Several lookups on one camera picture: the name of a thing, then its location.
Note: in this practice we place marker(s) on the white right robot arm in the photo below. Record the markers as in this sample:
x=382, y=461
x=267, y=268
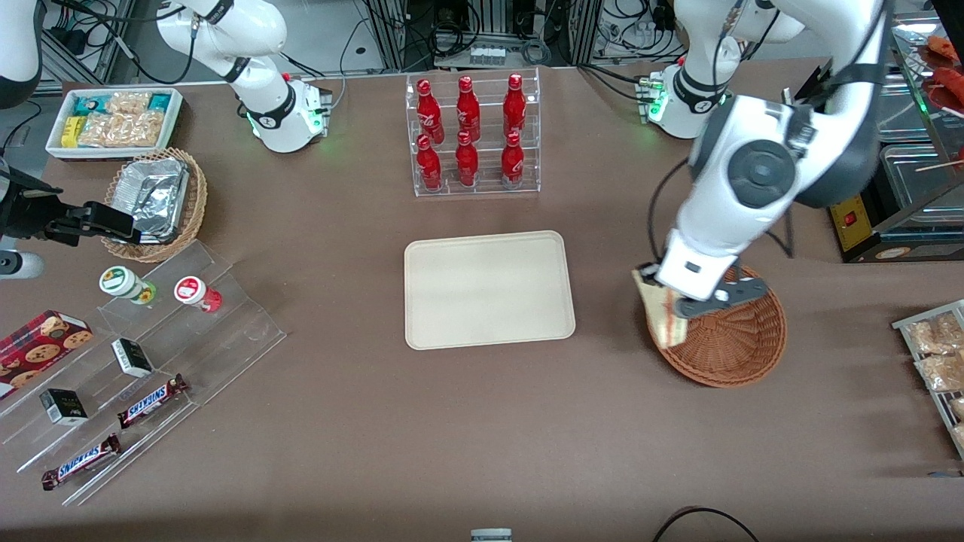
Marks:
x=256, y=30

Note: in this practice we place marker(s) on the white rectangular snack bin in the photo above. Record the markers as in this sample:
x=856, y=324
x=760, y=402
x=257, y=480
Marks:
x=54, y=147

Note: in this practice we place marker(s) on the yellow snack packet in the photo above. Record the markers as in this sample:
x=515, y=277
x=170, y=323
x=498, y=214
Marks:
x=71, y=132

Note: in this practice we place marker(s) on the teal snack packet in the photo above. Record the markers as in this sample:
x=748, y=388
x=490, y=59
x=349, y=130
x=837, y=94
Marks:
x=160, y=102
x=87, y=105

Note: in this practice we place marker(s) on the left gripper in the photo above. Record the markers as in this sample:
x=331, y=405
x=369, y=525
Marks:
x=648, y=276

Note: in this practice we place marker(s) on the green lidded white cup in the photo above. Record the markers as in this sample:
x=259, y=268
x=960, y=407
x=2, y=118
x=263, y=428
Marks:
x=119, y=281

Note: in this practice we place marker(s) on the large clear cracker bag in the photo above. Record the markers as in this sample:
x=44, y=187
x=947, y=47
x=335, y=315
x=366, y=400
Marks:
x=124, y=129

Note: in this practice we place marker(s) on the black food warmer machine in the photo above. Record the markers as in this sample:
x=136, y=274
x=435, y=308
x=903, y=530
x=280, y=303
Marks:
x=855, y=226

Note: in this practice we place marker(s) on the clear acrylic stepped shelf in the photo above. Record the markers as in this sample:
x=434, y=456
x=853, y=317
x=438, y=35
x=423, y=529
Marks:
x=226, y=331

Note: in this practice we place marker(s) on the small grey device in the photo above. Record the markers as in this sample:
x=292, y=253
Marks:
x=491, y=535

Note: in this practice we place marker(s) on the brown Snickers bar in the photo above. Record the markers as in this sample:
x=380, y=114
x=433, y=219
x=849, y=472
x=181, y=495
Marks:
x=81, y=461
x=151, y=401

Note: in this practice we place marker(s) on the red cola bottle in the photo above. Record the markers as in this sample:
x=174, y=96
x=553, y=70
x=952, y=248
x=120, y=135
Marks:
x=514, y=105
x=513, y=162
x=467, y=164
x=429, y=165
x=428, y=109
x=468, y=109

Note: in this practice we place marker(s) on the clear bag of snacks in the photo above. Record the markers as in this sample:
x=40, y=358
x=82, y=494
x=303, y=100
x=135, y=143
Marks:
x=938, y=335
x=958, y=410
x=941, y=373

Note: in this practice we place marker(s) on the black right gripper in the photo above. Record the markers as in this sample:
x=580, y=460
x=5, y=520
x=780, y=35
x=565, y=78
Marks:
x=28, y=212

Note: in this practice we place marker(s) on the small clear cracker bag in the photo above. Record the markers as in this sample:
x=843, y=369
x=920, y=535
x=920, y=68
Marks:
x=128, y=102

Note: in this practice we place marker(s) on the grey box with green light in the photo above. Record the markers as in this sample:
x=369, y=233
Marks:
x=789, y=96

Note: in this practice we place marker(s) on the red fried food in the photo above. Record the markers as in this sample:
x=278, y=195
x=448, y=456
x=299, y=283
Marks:
x=950, y=75

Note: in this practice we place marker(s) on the light tan wicker basket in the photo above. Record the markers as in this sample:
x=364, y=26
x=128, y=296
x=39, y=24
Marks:
x=197, y=203

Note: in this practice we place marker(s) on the white power strip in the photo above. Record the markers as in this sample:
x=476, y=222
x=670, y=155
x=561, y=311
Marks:
x=487, y=55

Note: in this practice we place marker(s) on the steel warmer tray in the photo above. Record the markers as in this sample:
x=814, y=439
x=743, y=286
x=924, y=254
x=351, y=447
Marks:
x=904, y=113
x=922, y=184

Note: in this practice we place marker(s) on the beige rectangular serving tray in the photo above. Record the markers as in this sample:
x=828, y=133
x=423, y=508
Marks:
x=489, y=290

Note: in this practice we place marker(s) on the clear acrylic bottle rack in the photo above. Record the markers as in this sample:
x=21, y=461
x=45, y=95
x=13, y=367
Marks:
x=486, y=184

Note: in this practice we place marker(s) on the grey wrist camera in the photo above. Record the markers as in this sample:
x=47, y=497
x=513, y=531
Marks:
x=21, y=265
x=742, y=293

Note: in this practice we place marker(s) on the aluminium foil container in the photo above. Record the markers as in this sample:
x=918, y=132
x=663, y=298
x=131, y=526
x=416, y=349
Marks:
x=154, y=196

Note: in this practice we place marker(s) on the red cookie box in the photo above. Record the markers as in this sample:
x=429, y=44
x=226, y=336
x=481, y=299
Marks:
x=38, y=350

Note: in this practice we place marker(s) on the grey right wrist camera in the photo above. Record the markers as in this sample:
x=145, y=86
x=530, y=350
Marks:
x=21, y=265

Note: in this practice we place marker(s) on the small black box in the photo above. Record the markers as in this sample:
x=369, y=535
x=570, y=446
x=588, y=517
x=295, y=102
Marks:
x=63, y=407
x=132, y=357

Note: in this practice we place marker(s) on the red lidded white cup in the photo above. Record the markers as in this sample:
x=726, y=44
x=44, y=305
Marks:
x=192, y=291

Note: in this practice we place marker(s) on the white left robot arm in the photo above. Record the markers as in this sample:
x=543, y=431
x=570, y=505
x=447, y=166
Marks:
x=753, y=173

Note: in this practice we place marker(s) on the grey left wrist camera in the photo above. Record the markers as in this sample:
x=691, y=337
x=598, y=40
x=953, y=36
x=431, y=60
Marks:
x=742, y=293

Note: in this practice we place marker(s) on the brown round wicker basket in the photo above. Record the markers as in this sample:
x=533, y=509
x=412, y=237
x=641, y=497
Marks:
x=738, y=346

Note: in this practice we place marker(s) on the triangular sandwich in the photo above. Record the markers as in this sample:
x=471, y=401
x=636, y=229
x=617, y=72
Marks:
x=663, y=320

